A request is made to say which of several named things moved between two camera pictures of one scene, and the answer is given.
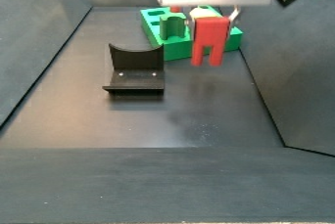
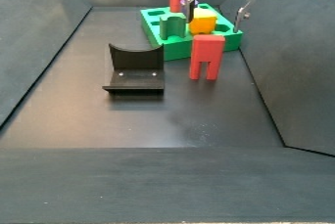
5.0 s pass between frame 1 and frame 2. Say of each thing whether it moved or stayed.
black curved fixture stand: stayed
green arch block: stayed
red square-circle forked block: moved
